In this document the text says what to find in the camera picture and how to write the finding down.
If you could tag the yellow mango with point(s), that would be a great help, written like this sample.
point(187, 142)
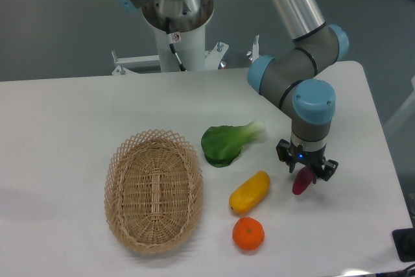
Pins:
point(250, 193)

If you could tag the woven wicker basket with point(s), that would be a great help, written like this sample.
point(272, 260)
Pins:
point(153, 192)

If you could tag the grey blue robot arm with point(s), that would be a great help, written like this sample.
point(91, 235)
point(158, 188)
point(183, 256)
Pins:
point(289, 83)

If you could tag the green bok choy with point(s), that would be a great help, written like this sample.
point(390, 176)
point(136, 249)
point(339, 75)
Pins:
point(221, 145)

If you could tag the orange tangerine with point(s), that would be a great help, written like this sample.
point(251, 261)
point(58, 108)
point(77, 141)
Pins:
point(248, 234)

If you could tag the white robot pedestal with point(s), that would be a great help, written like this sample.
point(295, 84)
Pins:
point(180, 31)

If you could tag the purple sweet potato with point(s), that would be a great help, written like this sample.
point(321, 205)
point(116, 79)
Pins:
point(304, 178)

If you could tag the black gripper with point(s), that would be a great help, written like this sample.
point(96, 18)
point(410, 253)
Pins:
point(321, 168)

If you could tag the black device at table edge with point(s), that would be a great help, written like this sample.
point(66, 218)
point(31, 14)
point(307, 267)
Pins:
point(404, 243)

